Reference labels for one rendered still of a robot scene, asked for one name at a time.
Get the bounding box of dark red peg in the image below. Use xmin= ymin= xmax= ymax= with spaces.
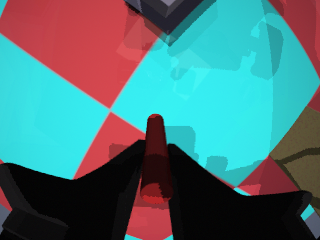
xmin=140 ymin=113 xmax=173 ymax=204

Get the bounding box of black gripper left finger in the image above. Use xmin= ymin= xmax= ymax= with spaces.
xmin=0 ymin=140 xmax=145 ymax=240

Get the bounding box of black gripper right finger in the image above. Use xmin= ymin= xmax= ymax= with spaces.
xmin=167 ymin=143 xmax=312 ymax=240

